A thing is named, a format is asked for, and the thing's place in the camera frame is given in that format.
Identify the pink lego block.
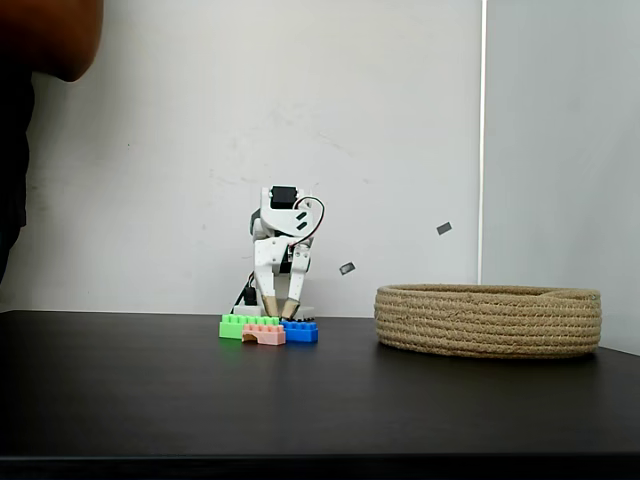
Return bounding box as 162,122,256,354
241,322,288,347

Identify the green lego block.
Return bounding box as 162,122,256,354
218,312,281,342

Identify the blue lego block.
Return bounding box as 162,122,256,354
279,319,320,345

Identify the black base cable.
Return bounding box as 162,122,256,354
233,269,259,307

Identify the red white black gripper cable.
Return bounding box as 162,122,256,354
291,196,326,249

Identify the woven rope basket tray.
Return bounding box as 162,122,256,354
373,282,603,359

